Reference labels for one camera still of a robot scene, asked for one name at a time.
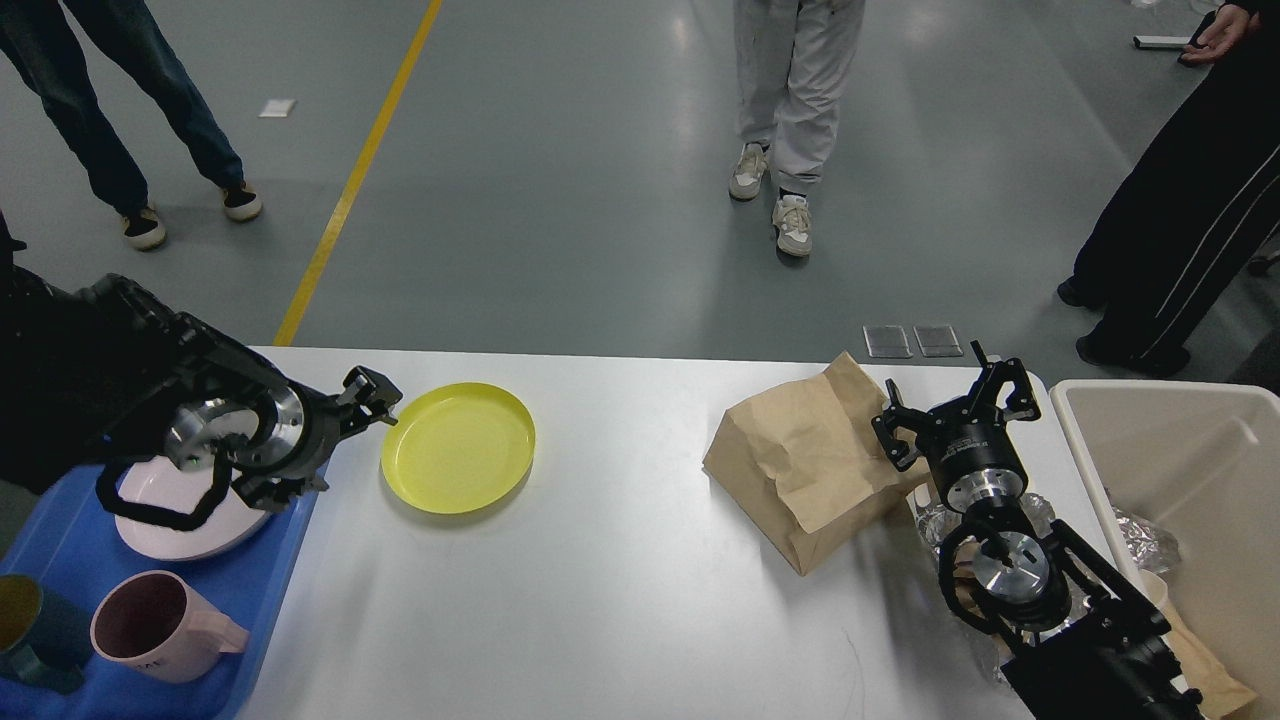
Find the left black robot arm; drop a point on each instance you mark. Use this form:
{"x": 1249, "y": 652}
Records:
{"x": 111, "y": 376}

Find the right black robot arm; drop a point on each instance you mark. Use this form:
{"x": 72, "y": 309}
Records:
{"x": 1082, "y": 641}

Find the right metal floor plate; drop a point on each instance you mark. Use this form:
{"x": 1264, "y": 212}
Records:
{"x": 938, "y": 341}

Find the yellow plate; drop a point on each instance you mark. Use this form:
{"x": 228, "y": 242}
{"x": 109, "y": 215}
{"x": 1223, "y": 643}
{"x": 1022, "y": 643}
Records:
{"x": 459, "y": 448}

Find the foil in bin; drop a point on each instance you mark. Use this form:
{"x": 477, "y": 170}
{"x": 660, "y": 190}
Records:
{"x": 1137, "y": 543}

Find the person in light grey trousers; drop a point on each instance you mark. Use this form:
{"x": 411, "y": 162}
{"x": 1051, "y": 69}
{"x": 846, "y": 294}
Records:
{"x": 793, "y": 61}

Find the blue plastic tray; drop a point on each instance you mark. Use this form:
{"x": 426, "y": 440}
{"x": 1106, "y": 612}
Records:
{"x": 70, "y": 545}

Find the pink mug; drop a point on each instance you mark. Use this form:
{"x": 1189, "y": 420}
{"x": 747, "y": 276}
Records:
{"x": 158, "y": 625}

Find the metal floor plate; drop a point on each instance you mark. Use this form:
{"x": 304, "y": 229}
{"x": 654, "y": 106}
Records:
{"x": 938, "y": 341}
{"x": 887, "y": 342}

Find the pink plate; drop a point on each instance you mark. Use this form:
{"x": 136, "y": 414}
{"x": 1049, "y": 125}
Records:
{"x": 157, "y": 482}

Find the brown paper in bin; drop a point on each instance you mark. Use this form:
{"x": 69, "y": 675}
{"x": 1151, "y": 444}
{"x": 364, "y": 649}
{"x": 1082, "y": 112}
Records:
{"x": 1222, "y": 693}

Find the brown paper bag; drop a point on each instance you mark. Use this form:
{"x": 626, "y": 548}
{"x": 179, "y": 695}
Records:
{"x": 802, "y": 460}

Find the person in black trousers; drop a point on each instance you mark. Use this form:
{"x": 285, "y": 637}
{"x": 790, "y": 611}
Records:
{"x": 1201, "y": 199}

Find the left metal floor plate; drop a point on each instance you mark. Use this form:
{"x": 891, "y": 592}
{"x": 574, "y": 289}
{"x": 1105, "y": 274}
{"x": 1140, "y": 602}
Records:
{"x": 887, "y": 342}

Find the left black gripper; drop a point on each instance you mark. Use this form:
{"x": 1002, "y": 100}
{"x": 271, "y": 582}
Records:
{"x": 278, "y": 446}

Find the beige plastic bin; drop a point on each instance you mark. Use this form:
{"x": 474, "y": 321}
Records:
{"x": 1200, "y": 460}

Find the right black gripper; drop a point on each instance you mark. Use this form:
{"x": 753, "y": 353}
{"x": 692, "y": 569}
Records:
{"x": 965, "y": 441}

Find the dark green mug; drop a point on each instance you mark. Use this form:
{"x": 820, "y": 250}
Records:
{"x": 45, "y": 638}

